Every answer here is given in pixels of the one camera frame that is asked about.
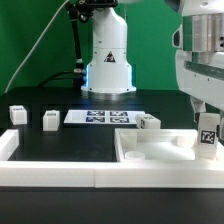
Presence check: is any white U-shaped fence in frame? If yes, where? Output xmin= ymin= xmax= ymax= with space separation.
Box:
xmin=0 ymin=129 xmax=224 ymax=188

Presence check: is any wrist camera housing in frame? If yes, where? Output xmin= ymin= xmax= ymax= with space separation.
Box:
xmin=172 ymin=26 xmax=183 ymax=49

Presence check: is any black cable hose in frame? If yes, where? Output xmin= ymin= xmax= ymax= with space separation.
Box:
xmin=39 ymin=0 xmax=118 ymax=88

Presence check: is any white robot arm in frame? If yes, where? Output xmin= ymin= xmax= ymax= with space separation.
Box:
xmin=82 ymin=0 xmax=224 ymax=140

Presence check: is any white marker plate with tags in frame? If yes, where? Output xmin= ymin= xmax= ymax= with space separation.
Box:
xmin=64 ymin=110 xmax=144 ymax=125

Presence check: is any grey cable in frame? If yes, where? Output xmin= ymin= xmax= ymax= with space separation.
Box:
xmin=4 ymin=0 xmax=72 ymax=94

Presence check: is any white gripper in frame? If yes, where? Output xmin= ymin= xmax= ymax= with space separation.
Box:
xmin=175 ymin=50 xmax=224 ymax=140

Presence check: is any white square table top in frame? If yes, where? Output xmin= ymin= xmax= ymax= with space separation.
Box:
xmin=114 ymin=128 xmax=224 ymax=163

